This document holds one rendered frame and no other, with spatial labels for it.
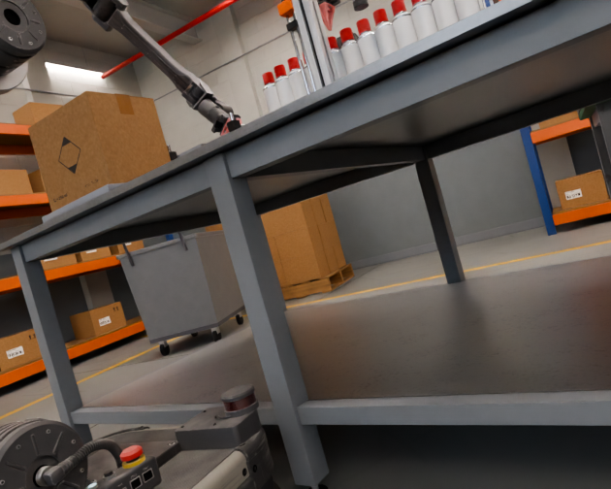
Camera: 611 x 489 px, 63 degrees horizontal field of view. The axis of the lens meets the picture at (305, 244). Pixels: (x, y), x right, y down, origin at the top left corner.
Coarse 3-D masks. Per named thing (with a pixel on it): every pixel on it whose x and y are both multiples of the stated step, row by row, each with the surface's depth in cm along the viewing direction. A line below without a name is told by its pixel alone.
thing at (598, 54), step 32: (512, 0) 70; (544, 0) 70; (448, 32) 76; (480, 32) 77; (608, 32) 100; (384, 64) 82; (544, 64) 114; (576, 64) 125; (608, 64) 139; (320, 96) 90; (448, 96) 120; (480, 96) 132; (512, 96) 147; (544, 96) 166; (256, 128) 100; (384, 128) 140; (416, 128) 157; (448, 128) 179; (192, 160) 111; (128, 192) 128; (256, 192) 212; (64, 224) 152; (128, 224) 198
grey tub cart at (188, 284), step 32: (128, 256) 357; (160, 256) 357; (192, 256) 353; (224, 256) 402; (160, 288) 360; (192, 288) 356; (224, 288) 386; (160, 320) 363; (192, 320) 359; (224, 320) 370
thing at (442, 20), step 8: (432, 0) 120; (440, 0) 118; (448, 0) 118; (440, 8) 118; (448, 8) 118; (440, 16) 119; (448, 16) 118; (456, 16) 118; (440, 24) 119; (448, 24) 118
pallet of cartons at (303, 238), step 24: (264, 216) 489; (288, 216) 480; (312, 216) 495; (288, 240) 483; (312, 240) 479; (336, 240) 539; (288, 264) 485; (312, 264) 476; (336, 264) 521; (288, 288) 490; (312, 288) 481
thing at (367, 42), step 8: (360, 24) 131; (368, 24) 131; (360, 32) 131; (368, 32) 130; (360, 40) 131; (368, 40) 130; (360, 48) 132; (368, 48) 130; (376, 48) 130; (368, 56) 130; (376, 56) 130
